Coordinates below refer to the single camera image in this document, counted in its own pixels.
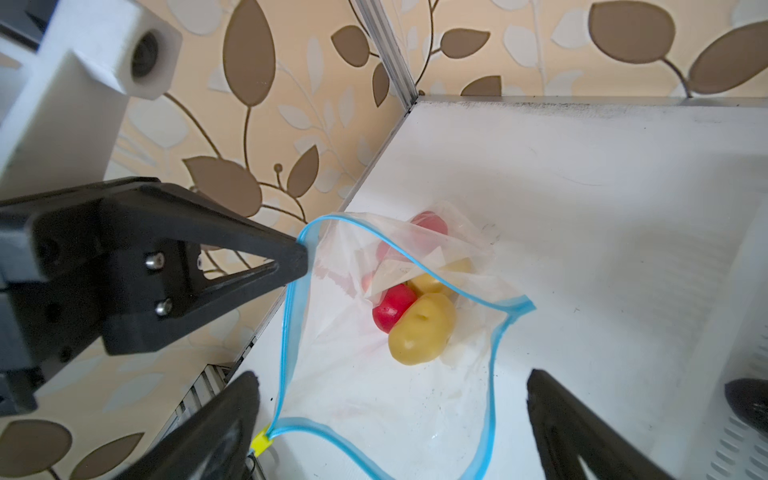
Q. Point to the white plastic perforated basket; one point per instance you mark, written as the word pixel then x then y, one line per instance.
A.
pixel 701 437

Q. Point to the red apple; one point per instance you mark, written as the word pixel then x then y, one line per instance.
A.
pixel 385 252
pixel 431 221
pixel 393 304

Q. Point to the dark purple eggplant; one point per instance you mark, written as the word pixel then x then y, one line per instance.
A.
pixel 748 401

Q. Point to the clear zip top bag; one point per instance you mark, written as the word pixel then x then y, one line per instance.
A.
pixel 337 379

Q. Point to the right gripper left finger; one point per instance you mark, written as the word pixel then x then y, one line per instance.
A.
pixel 212 444

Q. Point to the yellow potato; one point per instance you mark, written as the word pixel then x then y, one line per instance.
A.
pixel 424 330
pixel 454 273

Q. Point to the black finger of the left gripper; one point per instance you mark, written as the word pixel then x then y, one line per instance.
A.
pixel 136 263

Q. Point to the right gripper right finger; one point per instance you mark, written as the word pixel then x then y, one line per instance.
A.
pixel 571 439

